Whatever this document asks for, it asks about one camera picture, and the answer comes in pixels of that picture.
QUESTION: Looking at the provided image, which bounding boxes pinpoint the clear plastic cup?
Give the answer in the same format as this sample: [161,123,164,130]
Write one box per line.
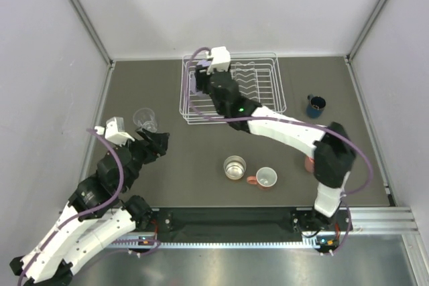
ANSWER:
[133,108,158,133]

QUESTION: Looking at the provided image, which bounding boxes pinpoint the white wire dish rack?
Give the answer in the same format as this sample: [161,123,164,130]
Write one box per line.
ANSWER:
[179,52,286,125]

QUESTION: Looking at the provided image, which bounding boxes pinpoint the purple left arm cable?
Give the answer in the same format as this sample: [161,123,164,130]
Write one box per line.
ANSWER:
[16,127,162,286]

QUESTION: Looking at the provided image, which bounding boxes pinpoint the slotted cable duct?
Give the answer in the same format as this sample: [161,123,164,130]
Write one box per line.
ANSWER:
[108,237,320,249]

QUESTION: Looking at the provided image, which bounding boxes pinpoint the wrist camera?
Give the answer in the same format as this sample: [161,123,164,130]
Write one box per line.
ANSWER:
[94,117,135,146]
[206,46,231,74]

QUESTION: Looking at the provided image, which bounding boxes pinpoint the dark blue mug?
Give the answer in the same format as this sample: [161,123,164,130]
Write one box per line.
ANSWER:
[306,94,326,119]

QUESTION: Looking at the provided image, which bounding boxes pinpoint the steel insulated tumbler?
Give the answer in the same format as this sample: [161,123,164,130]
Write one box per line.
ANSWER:
[223,155,247,180]

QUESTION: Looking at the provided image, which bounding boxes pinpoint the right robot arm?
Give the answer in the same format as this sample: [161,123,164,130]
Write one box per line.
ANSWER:
[194,66,356,230]

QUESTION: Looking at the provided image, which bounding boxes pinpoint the pink plastic cup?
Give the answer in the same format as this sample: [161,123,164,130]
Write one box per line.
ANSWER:
[304,156,314,173]

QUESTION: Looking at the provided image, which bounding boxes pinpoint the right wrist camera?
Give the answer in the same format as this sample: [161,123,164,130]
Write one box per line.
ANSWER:
[206,46,231,74]

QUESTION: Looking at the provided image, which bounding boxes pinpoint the lavender plastic cup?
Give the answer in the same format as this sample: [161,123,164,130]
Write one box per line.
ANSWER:
[194,60,210,94]

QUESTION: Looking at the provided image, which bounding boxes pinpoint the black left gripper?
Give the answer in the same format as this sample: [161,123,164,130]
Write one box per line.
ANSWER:
[114,127,170,192]

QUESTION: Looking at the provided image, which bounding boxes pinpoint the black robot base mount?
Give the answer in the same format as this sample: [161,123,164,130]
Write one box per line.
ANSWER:
[154,206,353,253]

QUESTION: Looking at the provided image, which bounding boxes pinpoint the pink handled mug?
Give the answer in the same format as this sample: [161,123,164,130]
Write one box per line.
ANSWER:
[246,167,278,190]

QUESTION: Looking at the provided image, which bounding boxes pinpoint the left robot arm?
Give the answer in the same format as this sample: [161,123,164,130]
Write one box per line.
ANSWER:
[9,127,170,285]

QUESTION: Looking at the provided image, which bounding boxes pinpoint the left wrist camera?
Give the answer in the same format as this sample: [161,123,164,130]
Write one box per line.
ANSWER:
[94,117,135,146]

